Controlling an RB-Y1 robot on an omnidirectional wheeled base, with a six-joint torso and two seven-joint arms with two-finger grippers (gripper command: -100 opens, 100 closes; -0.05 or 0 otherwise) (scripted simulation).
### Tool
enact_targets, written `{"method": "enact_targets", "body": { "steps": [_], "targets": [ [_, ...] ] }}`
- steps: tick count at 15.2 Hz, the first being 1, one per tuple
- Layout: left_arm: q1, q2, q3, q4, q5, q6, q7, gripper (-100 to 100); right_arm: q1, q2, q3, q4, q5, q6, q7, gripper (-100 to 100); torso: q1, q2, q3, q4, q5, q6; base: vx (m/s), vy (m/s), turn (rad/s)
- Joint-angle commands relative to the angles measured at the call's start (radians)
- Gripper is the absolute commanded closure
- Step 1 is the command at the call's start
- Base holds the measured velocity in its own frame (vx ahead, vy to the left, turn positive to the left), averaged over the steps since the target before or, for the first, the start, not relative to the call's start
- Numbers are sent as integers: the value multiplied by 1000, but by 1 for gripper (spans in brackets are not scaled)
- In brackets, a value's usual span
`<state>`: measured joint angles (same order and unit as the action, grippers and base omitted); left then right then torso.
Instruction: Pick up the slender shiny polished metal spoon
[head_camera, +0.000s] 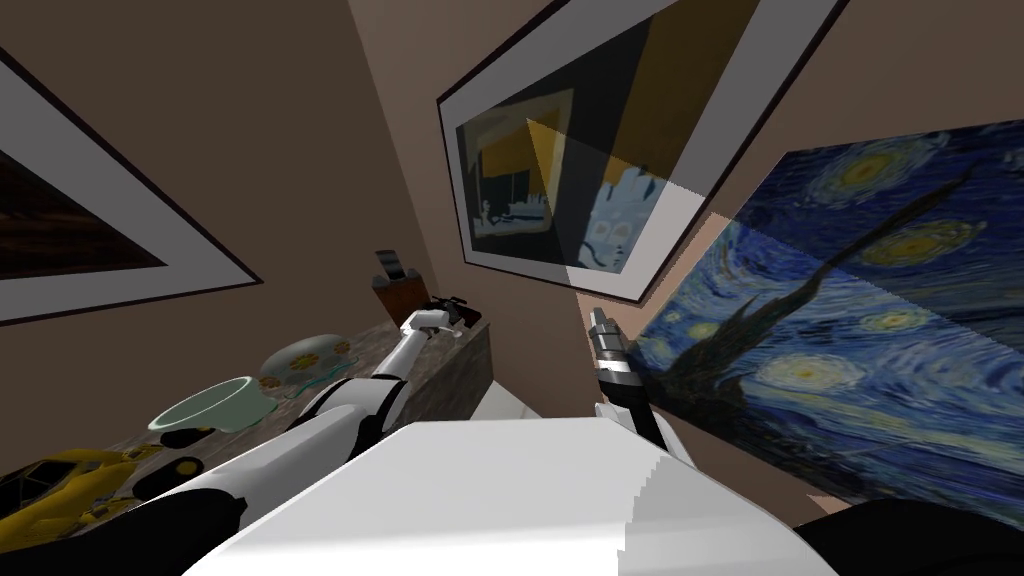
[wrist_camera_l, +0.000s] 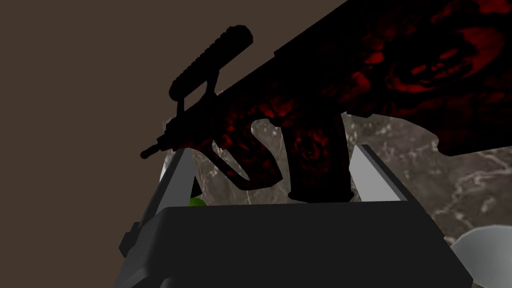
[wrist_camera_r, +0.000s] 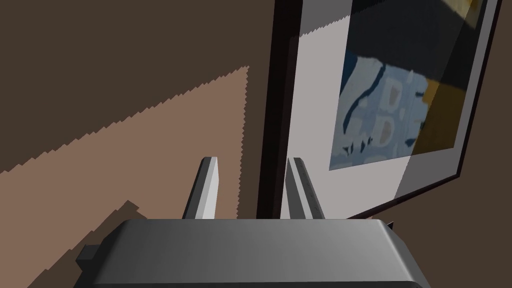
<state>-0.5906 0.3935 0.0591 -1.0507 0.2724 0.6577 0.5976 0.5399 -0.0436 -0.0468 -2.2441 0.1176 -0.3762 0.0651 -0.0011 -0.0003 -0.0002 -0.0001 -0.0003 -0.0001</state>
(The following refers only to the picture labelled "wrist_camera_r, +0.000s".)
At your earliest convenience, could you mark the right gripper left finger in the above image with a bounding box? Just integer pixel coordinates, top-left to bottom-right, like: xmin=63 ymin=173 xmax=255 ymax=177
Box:
xmin=182 ymin=156 xmax=220 ymax=221

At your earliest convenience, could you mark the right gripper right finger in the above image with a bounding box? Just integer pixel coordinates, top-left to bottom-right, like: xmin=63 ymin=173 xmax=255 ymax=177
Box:
xmin=285 ymin=157 xmax=326 ymax=221

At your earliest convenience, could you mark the black framed blue picture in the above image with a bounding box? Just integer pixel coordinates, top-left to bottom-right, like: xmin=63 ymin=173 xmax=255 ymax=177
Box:
xmin=256 ymin=0 xmax=503 ymax=221

